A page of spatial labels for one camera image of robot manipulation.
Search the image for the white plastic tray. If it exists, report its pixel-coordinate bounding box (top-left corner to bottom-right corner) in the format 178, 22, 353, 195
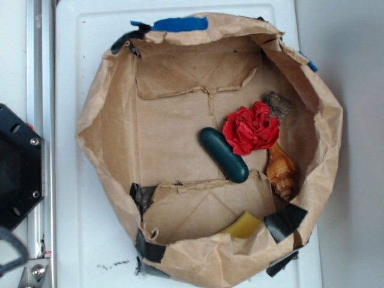
53, 3, 323, 288

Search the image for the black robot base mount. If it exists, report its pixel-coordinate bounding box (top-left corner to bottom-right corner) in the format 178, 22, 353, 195
1, 104, 43, 230

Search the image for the yellow sponge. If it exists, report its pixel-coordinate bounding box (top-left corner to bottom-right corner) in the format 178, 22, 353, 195
220, 211, 262, 239

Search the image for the grey braided cable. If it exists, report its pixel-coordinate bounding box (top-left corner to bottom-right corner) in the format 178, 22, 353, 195
0, 226, 30, 276

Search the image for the aluminium frame rail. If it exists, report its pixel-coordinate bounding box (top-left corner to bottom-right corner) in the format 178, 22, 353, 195
22, 1, 58, 287

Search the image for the brown paper bag bin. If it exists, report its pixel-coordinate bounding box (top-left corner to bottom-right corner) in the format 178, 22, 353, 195
77, 13, 343, 287

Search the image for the grey brown rock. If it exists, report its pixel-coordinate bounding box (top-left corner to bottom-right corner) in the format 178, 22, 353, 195
264, 91, 292, 121

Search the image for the orange spiral seashell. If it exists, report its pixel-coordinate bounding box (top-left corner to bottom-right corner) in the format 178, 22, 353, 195
266, 142, 296, 202

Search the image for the crumpled red paper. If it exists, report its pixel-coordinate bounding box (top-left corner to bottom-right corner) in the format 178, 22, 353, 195
222, 101, 280, 155

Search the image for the dark green plastic pickle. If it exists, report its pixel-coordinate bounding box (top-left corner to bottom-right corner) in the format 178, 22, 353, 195
199, 127, 249, 184

